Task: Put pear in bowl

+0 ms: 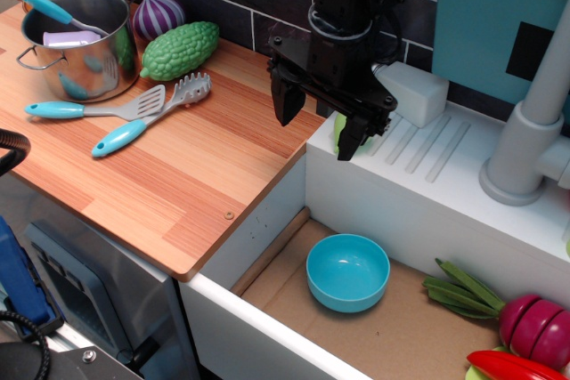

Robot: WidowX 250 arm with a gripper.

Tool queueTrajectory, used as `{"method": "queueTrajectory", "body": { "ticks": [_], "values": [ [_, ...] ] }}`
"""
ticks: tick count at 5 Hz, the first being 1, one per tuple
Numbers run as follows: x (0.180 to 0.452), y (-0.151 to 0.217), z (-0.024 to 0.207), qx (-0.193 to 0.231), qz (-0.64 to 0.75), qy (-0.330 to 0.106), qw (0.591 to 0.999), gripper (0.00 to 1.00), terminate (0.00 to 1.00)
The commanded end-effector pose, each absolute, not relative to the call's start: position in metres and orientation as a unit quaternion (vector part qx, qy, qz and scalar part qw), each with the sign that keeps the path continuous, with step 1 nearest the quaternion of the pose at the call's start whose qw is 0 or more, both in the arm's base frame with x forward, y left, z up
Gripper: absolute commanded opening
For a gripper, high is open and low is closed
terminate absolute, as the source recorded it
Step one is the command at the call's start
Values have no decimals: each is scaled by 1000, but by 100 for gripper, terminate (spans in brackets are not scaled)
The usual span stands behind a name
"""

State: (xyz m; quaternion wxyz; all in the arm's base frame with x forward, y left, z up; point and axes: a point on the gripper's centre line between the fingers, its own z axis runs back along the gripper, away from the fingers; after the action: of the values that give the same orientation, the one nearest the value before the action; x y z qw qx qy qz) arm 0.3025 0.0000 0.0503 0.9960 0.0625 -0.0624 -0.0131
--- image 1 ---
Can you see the lilac plastic cup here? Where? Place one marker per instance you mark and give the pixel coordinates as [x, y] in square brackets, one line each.
[70, 38]

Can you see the red toy pepper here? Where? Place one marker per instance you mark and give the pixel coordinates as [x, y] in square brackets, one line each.
[504, 366]

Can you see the green toy bitter gourd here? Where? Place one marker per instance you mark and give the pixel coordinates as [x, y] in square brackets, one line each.
[179, 51]

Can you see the blue plastic bowl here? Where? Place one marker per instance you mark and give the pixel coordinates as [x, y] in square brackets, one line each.
[347, 273]

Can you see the blue clamp block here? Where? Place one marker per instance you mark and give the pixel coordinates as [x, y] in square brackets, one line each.
[27, 294]

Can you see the stainless steel pot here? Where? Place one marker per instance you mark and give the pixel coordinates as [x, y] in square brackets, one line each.
[87, 73]

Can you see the grey toy faucet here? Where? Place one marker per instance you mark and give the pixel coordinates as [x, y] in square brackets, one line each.
[531, 148]

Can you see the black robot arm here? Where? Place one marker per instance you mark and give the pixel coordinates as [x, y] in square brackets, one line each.
[356, 10]

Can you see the purple striped toy onion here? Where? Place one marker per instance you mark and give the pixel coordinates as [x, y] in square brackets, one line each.
[154, 18]

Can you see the grey slotted spatula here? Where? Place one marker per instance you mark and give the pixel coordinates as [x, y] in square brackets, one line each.
[149, 102]

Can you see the magenta toy radish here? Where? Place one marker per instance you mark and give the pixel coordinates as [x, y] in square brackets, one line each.
[530, 326]

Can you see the green toy pear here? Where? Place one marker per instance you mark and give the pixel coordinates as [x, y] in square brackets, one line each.
[348, 136]

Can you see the grey pasta server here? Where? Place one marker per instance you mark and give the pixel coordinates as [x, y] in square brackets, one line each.
[191, 89]

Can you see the grey toy oven door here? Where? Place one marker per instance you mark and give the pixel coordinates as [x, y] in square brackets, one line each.
[116, 302]

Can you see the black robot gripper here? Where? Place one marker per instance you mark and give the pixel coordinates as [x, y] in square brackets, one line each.
[335, 65]

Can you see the teal toy cabinet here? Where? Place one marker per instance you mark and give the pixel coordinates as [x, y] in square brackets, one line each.
[493, 46]

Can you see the white sink unit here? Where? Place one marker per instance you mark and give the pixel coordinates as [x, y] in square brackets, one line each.
[417, 193]

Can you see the blue handled ladle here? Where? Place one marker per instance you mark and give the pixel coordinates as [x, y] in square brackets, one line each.
[54, 11]

